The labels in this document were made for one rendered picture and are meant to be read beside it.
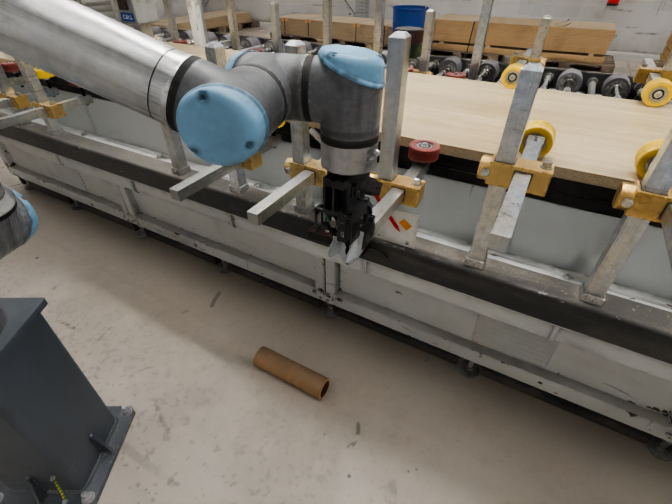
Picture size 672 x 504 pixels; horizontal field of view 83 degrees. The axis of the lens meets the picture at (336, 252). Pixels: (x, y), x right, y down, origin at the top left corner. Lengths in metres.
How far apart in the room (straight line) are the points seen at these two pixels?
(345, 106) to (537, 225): 0.73
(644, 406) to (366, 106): 1.34
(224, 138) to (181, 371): 1.33
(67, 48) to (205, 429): 1.25
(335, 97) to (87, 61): 0.28
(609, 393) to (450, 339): 0.51
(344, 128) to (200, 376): 1.28
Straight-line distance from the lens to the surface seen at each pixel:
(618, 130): 1.40
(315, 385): 1.45
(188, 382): 1.64
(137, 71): 0.50
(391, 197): 0.88
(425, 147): 1.04
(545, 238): 1.16
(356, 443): 1.43
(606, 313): 0.99
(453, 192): 1.14
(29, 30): 0.56
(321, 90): 0.55
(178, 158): 1.41
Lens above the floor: 1.29
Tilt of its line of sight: 38 degrees down
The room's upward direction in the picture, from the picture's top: straight up
